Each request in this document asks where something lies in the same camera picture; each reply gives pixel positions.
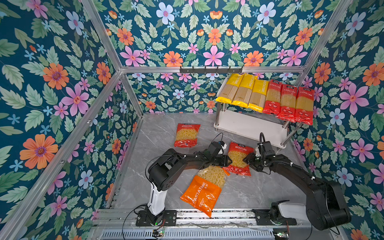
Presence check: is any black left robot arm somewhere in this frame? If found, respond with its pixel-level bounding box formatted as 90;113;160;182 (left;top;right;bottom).
143;141;232;226

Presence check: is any black hook rail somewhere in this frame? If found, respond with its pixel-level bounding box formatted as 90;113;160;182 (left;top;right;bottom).
179;66;243;75

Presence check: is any red fusilli pasta bag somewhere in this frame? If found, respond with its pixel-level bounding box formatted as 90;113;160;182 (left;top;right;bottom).
174;124;201;148

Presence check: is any red spaghetti bag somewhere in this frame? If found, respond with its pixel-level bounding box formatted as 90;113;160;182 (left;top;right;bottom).
277;84;298;123
263;80;283;115
294;87;315;126

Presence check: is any orange macaroni pasta bag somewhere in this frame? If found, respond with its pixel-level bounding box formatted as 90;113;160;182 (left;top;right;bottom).
180;166;230;218

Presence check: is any red spaghetti bag front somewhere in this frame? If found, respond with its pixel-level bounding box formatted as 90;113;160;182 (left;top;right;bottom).
263;80;283;115

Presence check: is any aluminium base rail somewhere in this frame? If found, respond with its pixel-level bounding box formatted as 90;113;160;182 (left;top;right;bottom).
88;208;307;240

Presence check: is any yellow spaghetti bag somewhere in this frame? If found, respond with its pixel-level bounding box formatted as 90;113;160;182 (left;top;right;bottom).
216;74;244;104
248;80;269;113
232;74;258;108

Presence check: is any white two-tier shelf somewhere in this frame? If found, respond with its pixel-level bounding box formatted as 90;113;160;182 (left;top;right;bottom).
214;75;302;149

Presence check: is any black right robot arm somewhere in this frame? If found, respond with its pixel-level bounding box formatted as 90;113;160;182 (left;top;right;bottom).
244;133;352;231

